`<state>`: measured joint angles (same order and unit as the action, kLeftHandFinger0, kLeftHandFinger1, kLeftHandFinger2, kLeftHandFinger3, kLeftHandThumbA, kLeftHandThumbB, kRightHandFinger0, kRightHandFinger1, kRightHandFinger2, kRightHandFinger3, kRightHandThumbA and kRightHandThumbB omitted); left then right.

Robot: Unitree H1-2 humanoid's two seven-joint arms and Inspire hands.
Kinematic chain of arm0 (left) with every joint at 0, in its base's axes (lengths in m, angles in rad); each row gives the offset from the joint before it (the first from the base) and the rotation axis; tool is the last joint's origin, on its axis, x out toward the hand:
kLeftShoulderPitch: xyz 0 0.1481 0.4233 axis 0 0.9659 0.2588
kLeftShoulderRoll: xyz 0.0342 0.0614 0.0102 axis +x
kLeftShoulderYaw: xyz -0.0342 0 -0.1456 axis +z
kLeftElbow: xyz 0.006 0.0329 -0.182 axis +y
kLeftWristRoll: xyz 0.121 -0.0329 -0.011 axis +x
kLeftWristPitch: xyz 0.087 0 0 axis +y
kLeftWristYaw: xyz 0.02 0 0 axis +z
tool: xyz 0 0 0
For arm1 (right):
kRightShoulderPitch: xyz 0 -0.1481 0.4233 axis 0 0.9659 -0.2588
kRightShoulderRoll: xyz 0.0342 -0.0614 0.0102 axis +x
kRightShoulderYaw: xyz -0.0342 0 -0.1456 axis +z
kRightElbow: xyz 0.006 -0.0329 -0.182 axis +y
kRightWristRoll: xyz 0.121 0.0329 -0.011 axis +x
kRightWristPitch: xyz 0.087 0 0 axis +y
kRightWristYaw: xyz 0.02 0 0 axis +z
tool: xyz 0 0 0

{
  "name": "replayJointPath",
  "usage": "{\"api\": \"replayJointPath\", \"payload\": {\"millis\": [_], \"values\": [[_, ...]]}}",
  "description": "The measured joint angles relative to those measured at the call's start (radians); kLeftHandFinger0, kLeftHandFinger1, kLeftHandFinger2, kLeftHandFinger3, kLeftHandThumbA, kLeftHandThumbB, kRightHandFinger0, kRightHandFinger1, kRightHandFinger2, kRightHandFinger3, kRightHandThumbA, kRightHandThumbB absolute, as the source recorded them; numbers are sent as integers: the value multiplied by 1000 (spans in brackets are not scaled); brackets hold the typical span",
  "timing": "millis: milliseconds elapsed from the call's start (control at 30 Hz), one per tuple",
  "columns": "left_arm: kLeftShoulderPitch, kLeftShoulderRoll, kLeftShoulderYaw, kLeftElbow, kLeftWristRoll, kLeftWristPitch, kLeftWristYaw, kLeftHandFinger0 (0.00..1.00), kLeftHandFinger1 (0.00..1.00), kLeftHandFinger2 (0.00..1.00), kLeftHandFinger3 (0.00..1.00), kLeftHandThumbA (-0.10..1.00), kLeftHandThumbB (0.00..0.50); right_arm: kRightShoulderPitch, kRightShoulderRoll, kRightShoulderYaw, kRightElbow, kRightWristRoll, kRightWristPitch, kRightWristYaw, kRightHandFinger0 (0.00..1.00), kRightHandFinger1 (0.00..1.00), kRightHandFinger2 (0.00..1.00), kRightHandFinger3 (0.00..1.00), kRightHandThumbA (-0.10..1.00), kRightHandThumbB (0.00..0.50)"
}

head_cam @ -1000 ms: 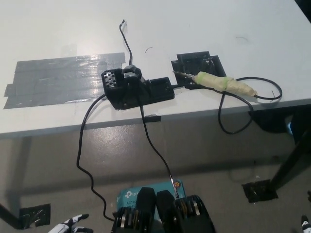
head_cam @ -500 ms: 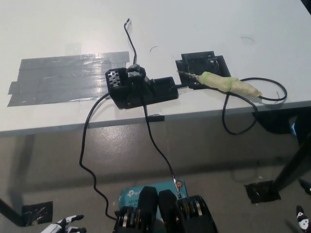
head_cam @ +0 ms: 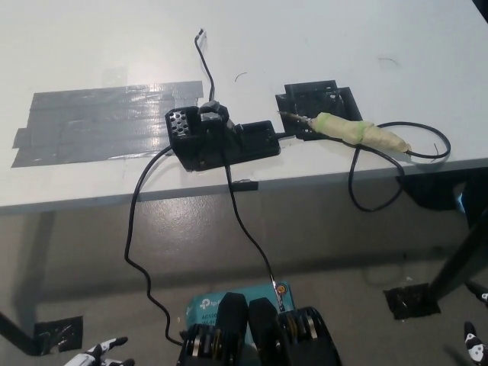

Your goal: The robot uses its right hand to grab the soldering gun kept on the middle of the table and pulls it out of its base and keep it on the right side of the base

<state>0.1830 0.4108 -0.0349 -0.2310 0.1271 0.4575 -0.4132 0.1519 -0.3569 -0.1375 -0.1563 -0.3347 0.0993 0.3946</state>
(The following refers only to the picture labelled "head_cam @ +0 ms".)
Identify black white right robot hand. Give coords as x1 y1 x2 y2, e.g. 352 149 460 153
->
461 281 488 364

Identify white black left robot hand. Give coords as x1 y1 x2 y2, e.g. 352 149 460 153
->
56 335 135 366

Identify beige-taped soldering iron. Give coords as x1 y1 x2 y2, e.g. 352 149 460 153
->
276 109 413 155

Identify black robot torso blocks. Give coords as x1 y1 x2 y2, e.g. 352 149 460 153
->
175 291 342 366

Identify black soldering station base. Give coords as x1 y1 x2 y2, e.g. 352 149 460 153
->
164 99 284 172

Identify black floor tape patch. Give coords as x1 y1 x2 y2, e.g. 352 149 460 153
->
34 315 84 352
383 282 441 321

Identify grey table leg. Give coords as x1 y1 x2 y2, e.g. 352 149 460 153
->
14 211 55 322

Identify teal router box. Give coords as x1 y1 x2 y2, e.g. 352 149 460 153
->
185 281 295 340

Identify large grey tape patch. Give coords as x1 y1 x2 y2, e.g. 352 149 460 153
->
10 79 204 169

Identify thick black power cable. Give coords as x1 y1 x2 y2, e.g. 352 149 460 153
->
124 146 188 346

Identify black table frame bracket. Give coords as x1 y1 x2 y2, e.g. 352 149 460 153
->
396 175 468 212

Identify black soldering iron cable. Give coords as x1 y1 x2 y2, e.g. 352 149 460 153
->
274 120 453 213

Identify thin black wire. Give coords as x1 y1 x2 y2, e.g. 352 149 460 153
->
194 28 287 312

